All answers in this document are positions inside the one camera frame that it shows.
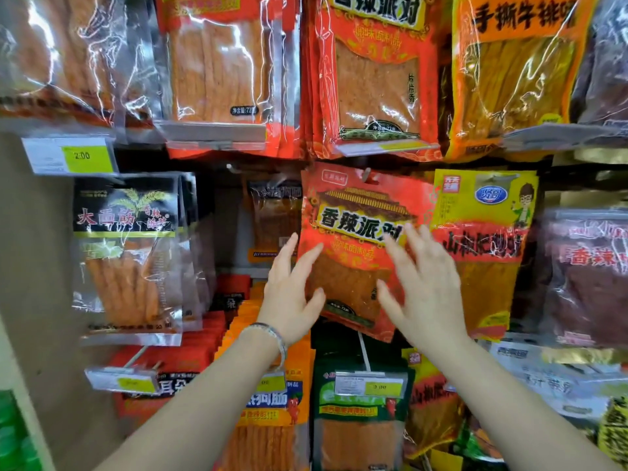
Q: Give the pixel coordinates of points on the person's left hand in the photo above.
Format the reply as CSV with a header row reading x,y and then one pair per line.
x,y
284,304

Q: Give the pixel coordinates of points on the person's right hand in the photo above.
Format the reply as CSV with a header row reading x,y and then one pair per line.
x,y
431,304

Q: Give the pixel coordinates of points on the person's left thumb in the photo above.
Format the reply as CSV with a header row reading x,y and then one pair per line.
x,y
313,305

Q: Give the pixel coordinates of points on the person's right thumb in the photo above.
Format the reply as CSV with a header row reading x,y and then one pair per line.
x,y
390,301

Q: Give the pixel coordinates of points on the person's right middle finger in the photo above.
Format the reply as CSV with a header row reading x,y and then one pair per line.
x,y
417,245

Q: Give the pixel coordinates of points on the person's right forearm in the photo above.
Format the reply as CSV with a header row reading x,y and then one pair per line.
x,y
500,407

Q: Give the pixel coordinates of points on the person's left forearm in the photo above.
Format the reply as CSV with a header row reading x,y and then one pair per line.
x,y
206,407

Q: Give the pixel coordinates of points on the white peg hook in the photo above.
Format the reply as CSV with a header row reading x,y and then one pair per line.
x,y
363,352

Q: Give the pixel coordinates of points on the red spicy snack packet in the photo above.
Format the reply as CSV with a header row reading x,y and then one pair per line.
x,y
353,220

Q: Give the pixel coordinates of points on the yellow and red snack packet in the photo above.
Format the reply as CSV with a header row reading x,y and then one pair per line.
x,y
483,215

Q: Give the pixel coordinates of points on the price label holder yellow tag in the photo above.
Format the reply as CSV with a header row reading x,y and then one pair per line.
x,y
373,385
122,380
271,383
73,155

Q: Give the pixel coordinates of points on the orange snack packet dark label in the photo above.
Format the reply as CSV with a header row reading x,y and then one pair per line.
x,y
274,215

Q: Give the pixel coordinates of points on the clear price label holder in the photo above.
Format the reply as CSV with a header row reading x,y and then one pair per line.
x,y
387,148
564,134
211,133

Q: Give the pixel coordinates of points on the small yellow red snack packet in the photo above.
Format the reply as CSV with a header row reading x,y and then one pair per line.
x,y
431,407

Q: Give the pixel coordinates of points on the stack of orange blue-label packets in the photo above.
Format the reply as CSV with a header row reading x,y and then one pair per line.
x,y
274,426

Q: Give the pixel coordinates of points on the green snack packet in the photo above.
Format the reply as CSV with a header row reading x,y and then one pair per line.
x,y
358,431

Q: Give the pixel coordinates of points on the stack of red black packets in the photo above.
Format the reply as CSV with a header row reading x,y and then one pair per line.
x,y
181,355

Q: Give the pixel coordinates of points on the stack of red hanging packets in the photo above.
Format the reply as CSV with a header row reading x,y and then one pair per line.
x,y
378,88

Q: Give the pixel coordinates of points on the row of purple-red snack packets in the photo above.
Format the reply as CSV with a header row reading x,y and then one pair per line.
x,y
588,279

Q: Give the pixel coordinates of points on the row of white snack packets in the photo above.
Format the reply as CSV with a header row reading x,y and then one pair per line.
x,y
549,377

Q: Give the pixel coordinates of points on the row of black-label strip packets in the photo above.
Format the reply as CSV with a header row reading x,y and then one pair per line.
x,y
127,250

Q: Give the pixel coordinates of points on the orange strip snack packet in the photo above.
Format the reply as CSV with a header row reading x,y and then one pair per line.
x,y
515,78

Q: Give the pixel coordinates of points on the row of red-topped strip packets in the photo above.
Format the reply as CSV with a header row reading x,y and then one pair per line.
x,y
221,68

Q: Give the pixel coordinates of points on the dark purple snack packets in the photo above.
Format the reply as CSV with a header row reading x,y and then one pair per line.
x,y
606,68

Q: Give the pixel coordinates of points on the yellow green patterned packet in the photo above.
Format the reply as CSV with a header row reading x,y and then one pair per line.
x,y
614,431

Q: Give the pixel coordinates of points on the green packets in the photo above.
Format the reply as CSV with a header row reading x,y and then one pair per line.
x,y
14,436

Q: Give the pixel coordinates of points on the row of clear snack packets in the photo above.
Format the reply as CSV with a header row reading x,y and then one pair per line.
x,y
64,53

